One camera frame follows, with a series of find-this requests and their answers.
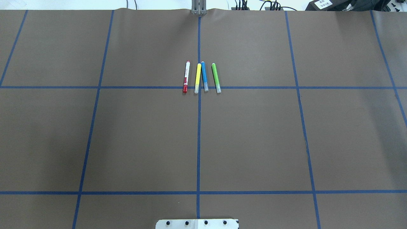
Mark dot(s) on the blue highlighter pen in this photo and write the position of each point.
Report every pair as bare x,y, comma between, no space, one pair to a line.
204,77

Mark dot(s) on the red and white marker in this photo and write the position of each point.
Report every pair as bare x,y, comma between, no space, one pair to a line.
186,77

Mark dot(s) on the green highlighter pen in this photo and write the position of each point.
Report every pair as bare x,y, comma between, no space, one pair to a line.
216,78

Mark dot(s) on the yellow highlighter pen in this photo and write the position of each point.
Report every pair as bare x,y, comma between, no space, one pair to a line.
197,78

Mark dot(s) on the black box with label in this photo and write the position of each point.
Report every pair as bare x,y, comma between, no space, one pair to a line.
332,5

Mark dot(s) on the grey metal camera post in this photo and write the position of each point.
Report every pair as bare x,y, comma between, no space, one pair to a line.
198,7

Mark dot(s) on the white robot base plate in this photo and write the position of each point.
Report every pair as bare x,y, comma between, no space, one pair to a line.
197,224

